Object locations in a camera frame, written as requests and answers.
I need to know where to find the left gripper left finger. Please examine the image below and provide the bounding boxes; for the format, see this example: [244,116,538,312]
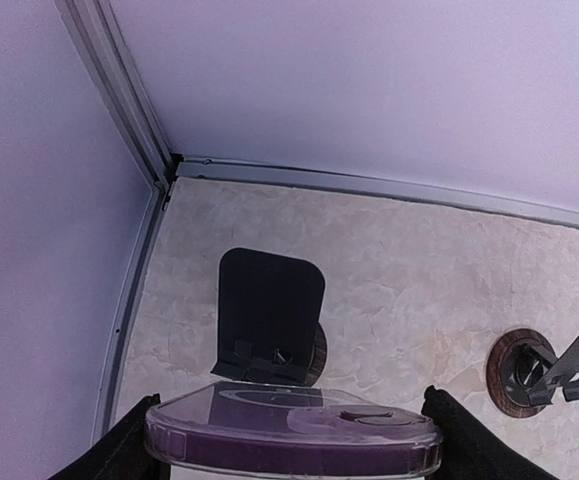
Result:
[50,393,162,480]

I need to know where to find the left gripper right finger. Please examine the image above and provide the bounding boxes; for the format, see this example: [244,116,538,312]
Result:
[421,386,554,480]

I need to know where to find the clear case phone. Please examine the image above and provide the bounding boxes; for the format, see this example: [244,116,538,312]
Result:
[145,381,443,479]

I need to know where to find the folding phone stand wood base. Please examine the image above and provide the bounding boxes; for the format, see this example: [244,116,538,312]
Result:
[211,247,327,387]

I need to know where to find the left aluminium frame post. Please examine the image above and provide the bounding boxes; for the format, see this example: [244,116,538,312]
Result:
[53,0,180,186]

